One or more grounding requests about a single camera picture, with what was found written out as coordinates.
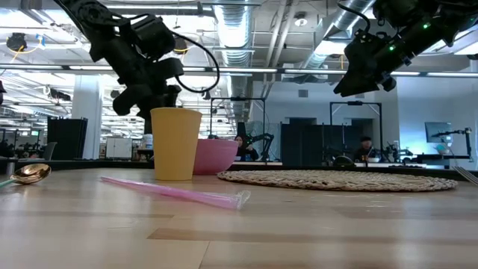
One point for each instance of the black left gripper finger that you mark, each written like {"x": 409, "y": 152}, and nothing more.
{"x": 164, "y": 99}
{"x": 128, "y": 101}

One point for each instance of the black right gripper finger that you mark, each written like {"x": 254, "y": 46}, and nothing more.
{"x": 356, "y": 84}

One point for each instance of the yellow plastic cup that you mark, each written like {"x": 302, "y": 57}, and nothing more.
{"x": 175, "y": 145}

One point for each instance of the pink plastic bowl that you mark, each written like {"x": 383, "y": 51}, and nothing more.
{"x": 216, "y": 157}

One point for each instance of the pink straw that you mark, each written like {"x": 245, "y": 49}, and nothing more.
{"x": 168, "y": 191}

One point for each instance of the silver fork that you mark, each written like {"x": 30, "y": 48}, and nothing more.
{"x": 468, "y": 175}

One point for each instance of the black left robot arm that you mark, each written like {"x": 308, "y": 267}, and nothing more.
{"x": 89, "y": 16}

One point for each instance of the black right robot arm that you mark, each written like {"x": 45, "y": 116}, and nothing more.
{"x": 429, "y": 26}

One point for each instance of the black background robot arm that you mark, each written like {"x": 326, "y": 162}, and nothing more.
{"x": 266, "y": 143}

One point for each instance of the black monitor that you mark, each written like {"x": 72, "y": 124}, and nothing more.
{"x": 147, "y": 127}

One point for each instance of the white bucket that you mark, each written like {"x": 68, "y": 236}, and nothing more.
{"x": 147, "y": 142}

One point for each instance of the white pillar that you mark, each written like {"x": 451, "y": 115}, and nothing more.
{"x": 86, "y": 119}

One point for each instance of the white cabinet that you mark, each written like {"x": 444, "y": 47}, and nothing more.
{"x": 118, "y": 147}

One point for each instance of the person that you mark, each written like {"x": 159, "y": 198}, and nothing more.
{"x": 244, "y": 151}
{"x": 366, "y": 151}

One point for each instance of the black cabinet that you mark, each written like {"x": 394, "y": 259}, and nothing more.
{"x": 67, "y": 138}

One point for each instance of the black partition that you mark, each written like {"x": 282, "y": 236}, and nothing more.
{"x": 302, "y": 143}

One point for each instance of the round ceiling detector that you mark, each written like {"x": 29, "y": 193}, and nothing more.
{"x": 300, "y": 20}

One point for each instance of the grey chair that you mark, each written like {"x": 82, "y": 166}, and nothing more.
{"x": 49, "y": 150}

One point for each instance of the round woven placemat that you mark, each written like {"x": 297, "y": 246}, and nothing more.
{"x": 336, "y": 181}

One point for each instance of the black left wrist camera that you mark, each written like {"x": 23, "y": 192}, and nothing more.
{"x": 153, "y": 35}

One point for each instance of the black metal frame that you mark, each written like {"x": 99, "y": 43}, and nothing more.
{"x": 380, "y": 123}
{"x": 211, "y": 119}

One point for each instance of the silver ventilation duct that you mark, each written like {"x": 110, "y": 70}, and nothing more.
{"x": 234, "y": 30}
{"x": 332, "y": 26}

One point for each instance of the grey wall monitor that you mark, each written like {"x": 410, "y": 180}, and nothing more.
{"x": 437, "y": 131}

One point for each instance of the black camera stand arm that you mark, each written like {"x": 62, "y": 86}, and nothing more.
{"x": 467, "y": 142}

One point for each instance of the black ceiling camera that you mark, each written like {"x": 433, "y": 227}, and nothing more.
{"x": 16, "y": 42}

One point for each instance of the metal post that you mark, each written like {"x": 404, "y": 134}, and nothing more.
{"x": 10, "y": 167}

